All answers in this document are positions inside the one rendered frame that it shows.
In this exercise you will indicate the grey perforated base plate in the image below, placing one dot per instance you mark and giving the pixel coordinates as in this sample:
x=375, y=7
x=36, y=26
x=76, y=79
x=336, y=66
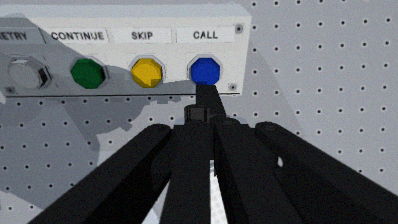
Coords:
x=326, y=70

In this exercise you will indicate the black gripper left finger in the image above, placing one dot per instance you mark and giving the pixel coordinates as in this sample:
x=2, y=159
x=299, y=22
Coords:
x=124, y=188

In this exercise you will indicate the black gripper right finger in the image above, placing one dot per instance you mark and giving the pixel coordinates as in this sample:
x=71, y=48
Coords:
x=321, y=189

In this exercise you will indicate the white button panel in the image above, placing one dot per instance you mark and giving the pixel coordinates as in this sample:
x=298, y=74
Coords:
x=96, y=51

